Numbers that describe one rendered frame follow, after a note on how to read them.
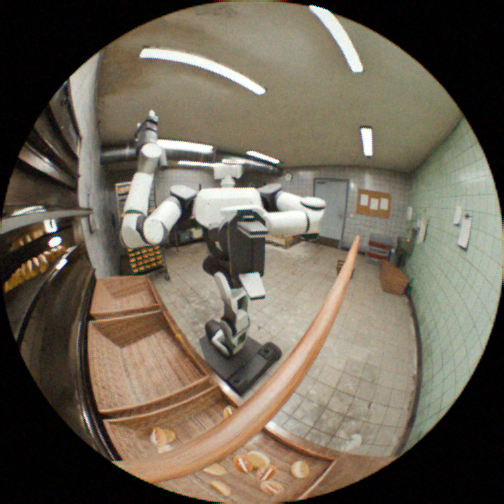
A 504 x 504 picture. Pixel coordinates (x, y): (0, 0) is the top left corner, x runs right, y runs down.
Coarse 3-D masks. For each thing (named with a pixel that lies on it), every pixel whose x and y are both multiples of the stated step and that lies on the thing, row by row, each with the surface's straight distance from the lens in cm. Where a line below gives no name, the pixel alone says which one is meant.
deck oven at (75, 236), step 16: (32, 144) 79; (80, 144) 166; (32, 160) 81; (48, 160) 96; (48, 176) 101; (64, 176) 124; (80, 224) 153; (48, 240) 166; (64, 240) 158; (80, 240) 153; (16, 256) 199; (32, 256) 181; (80, 256) 135; (48, 304) 75; (32, 352) 58; (80, 352) 86; (32, 368) 55; (80, 368) 80; (96, 432) 68
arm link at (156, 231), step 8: (160, 208) 57; (168, 208) 57; (176, 208) 59; (152, 216) 53; (160, 216) 53; (168, 216) 54; (176, 216) 58; (144, 224) 43; (152, 224) 44; (160, 224) 47; (168, 224) 54; (120, 232) 52; (144, 232) 42; (152, 232) 44; (160, 232) 46; (168, 232) 50; (120, 240) 52; (152, 240) 43; (160, 240) 46; (128, 248) 53; (136, 248) 54
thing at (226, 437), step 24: (336, 288) 30; (336, 312) 25; (312, 336) 20; (288, 360) 17; (312, 360) 18; (264, 384) 16; (288, 384) 16; (240, 408) 16; (264, 408) 15; (216, 432) 15; (240, 432) 15; (168, 456) 16; (192, 456) 15; (216, 456) 15; (168, 480) 18
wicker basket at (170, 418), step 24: (168, 408) 63; (192, 408) 73; (216, 408) 79; (120, 432) 71; (144, 432) 80; (192, 432) 80; (264, 432) 76; (144, 456) 72; (288, 456) 78; (312, 456) 78; (192, 480) 81; (240, 480) 80; (288, 480) 81; (312, 480) 71
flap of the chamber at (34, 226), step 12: (24, 216) 48; (36, 216) 54; (48, 216) 62; (60, 216) 72; (72, 216) 92; (84, 216) 133; (12, 228) 42; (24, 228) 49; (36, 228) 62; (48, 228) 82; (0, 240) 42; (12, 240) 51; (24, 240) 67; (0, 252) 51; (12, 252) 68
